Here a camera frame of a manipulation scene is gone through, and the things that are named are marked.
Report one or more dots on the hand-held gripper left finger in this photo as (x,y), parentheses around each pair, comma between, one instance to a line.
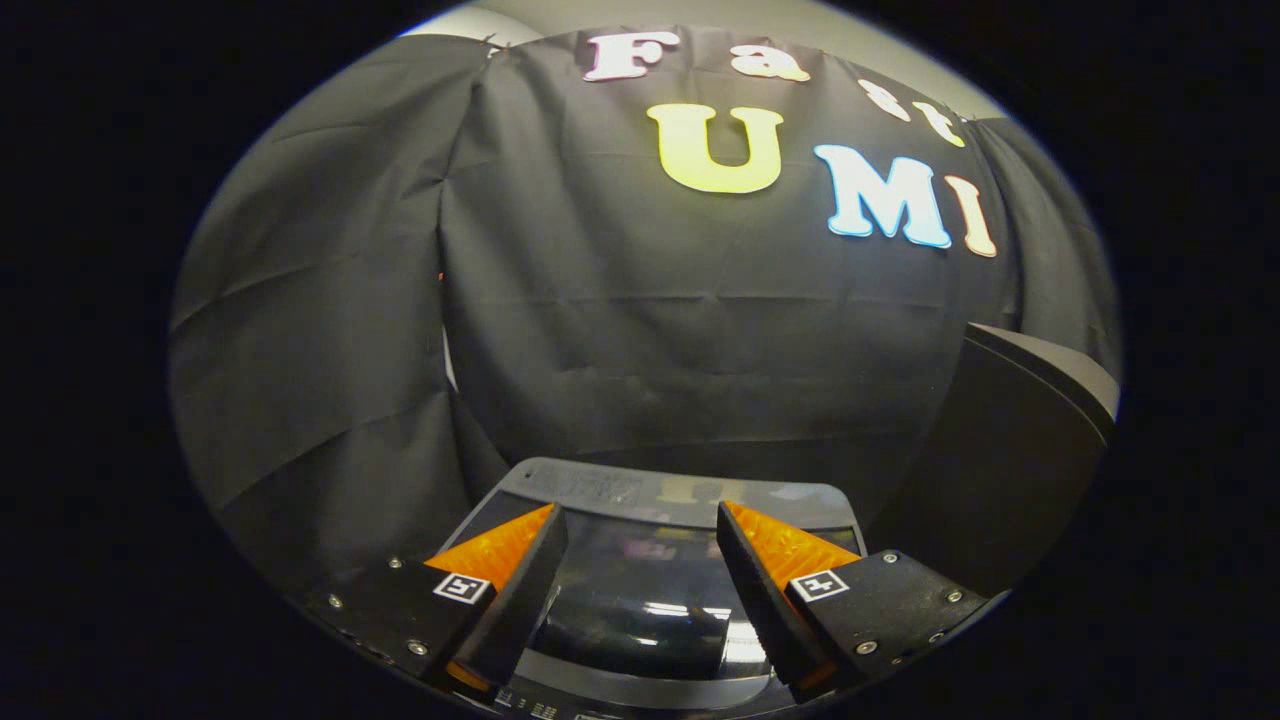
(520,590)

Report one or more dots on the grey washing machine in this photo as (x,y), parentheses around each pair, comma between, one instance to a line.
(600,482)

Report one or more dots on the beige cabinet with dark frame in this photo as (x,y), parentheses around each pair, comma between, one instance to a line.
(990,470)

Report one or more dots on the black backdrop cloth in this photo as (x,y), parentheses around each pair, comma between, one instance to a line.
(650,330)

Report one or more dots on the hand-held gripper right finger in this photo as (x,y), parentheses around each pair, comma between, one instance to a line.
(760,600)

